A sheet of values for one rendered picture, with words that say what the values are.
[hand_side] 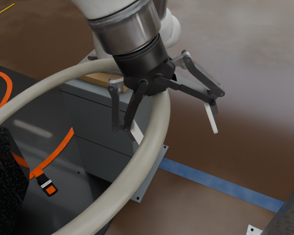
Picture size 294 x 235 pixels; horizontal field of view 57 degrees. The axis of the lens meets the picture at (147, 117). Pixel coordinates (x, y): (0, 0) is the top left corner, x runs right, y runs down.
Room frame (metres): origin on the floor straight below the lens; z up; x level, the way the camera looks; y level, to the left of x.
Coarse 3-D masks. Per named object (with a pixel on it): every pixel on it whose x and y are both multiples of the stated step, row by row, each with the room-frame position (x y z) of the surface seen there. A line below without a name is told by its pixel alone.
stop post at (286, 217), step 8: (288, 200) 0.57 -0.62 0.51; (280, 208) 0.59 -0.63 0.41; (288, 208) 0.53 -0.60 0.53; (280, 216) 0.54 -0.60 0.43; (288, 216) 0.52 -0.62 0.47; (272, 224) 0.55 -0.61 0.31; (280, 224) 0.52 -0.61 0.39; (288, 224) 0.51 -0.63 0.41; (248, 232) 0.63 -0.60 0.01; (256, 232) 0.63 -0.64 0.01; (264, 232) 0.57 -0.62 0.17; (272, 232) 0.52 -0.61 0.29; (280, 232) 0.51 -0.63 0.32; (288, 232) 0.50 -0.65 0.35
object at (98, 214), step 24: (72, 72) 0.54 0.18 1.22; (96, 72) 0.53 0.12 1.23; (24, 96) 0.50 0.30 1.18; (168, 96) 0.34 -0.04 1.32; (0, 120) 0.45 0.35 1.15; (168, 120) 0.28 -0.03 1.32; (144, 144) 0.23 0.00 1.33; (144, 168) 0.20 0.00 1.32; (120, 192) 0.17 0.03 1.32; (96, 216) 0.14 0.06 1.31
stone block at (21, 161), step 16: (0, 128) 0.87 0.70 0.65; (0, 144) 0.79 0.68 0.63; (0, 160) 0.74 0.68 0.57; (16, 160) 0.80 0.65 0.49; (0, 176) 0.71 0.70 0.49; (16, 176) 0.76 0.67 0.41; (0, 192) 0.67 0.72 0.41; (16, 192) 0.72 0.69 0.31; (0, 208) 0.63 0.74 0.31; (16, 208) 0.68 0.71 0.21; (0, 224) 0.59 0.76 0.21
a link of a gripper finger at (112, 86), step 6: (114, 78) 0.35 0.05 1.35; (114, 84) 0.34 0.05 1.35; (108, 90) 0.33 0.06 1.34; (114, 90) 0.33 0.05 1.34; (114, 96) 0.33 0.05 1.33; (114, 102) 0.33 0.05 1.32; (114, 108) 0.32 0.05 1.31; (114, 114) 0.32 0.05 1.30; (114, 120) 0.32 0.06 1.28; (114, 126) 0.32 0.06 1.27
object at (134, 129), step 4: (132, 124) 0.33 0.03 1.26; (136, 124) 0.34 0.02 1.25; (132, 128) 0.32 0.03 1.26; (136, 128) 0.33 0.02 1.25; (132, 132) 0.32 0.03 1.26; (136, 132) 0.32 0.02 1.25; (140, 132) 0.34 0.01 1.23; (136, 136) 0.32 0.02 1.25; (140, 136) 0.33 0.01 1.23; (136, 140) 0.32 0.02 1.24; (140, 140) 0.32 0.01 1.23
